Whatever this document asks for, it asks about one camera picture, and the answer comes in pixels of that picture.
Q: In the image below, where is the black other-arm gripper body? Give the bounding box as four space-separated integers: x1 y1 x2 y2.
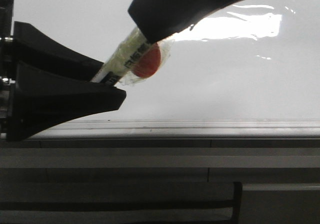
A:
0 0 19 139

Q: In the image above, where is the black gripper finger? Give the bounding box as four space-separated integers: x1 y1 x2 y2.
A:
6 62 126 142
128 0 242 43
13 21 102 81

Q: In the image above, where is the white whiteboard marker with tape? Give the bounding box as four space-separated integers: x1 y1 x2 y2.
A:
91 27 174 86

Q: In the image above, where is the grey metal table frame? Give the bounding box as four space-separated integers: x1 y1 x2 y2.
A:
0 137 320 224

